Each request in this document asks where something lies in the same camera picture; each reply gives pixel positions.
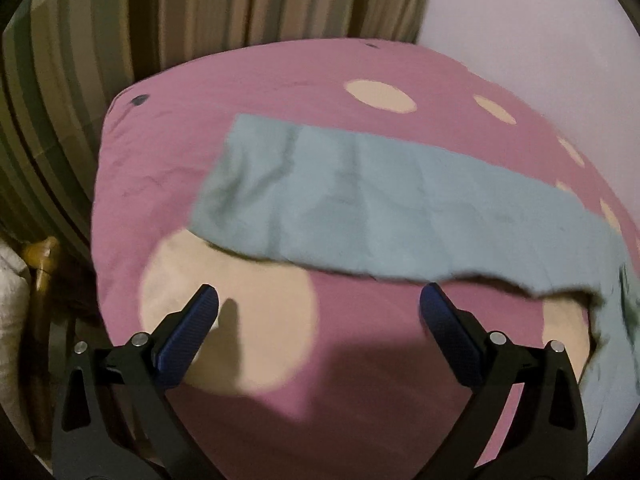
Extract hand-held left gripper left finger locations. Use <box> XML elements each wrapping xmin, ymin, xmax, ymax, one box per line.
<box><xmin>52</xmin><ymin>284</ymin><xmax>221</xmax><ymax>480</ymax></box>

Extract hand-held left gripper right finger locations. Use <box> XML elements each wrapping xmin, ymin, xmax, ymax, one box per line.
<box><xmin>419</xmin><ymin>282</ymin><xmax>588</xmax><ymax>480</ymax></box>

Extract light grey-blue quilted jacket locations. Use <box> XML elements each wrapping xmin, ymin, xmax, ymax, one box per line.
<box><xmin>189</xmin><ymin>112</ymin><xmax>640</xmax><ymax>441</ymax></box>

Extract wooden rattan chair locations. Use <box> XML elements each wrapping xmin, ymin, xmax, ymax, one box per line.
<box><xmin>21</xmin><ymin>235</ymin><xmax>62</xmax><ymax>443</ymax></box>

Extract white cloth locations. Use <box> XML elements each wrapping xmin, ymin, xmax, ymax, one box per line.
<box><xmin>0</xmin><ymin>246</ymin><xmax>32</xmax><ymax>413</ymax></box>

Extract pink bed sheet cream dots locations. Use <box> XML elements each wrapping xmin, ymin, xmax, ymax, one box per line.
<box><xmin>90</xmin><ymin>37</ymin><xmax>640</xmax><ymax>480</ymax></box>

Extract green brown plaid striped cloth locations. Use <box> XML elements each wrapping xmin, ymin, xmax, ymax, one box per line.
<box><xmin>0</xmin><ymin>0</ymin><xmax>437</xmax><ymax>263</ymax></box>

